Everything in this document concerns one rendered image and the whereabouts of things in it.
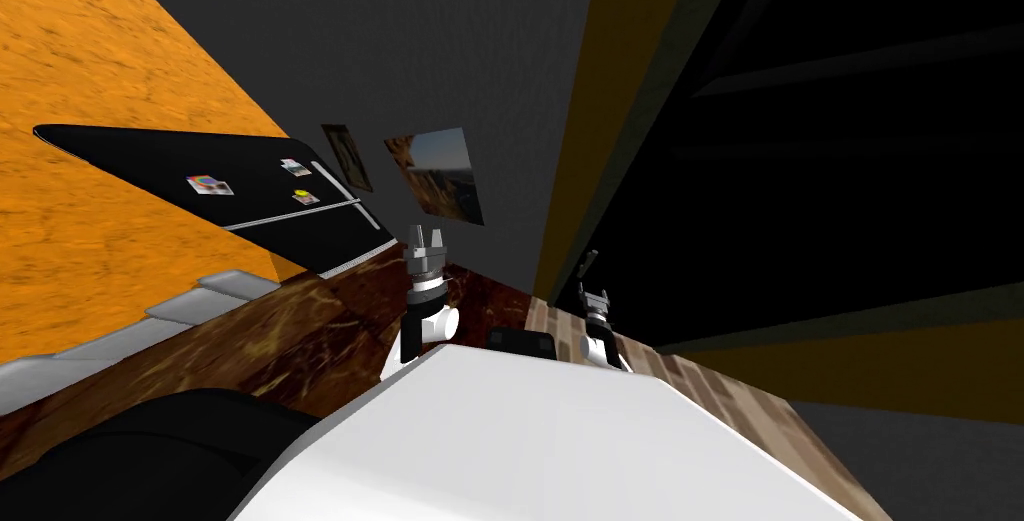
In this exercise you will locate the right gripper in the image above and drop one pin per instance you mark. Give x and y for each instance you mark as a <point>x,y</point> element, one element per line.
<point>597,305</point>

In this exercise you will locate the landscape wall picture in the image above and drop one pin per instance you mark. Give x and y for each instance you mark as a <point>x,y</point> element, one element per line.
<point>444,177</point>

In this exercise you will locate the small dark wall picture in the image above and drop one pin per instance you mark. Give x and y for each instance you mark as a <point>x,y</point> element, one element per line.
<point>349,157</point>

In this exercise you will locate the dark door leaf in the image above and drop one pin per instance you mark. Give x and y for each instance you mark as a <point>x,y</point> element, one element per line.
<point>800,185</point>

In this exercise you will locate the black fridge with magnets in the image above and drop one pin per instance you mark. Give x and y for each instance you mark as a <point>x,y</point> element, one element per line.
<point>264,201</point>

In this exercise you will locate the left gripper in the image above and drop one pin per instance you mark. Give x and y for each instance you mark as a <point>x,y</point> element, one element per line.
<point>426,263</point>

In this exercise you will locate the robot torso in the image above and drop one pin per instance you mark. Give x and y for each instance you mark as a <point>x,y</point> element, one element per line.
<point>520,441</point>

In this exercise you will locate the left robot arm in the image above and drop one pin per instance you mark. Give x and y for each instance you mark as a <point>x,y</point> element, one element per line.
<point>160,457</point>

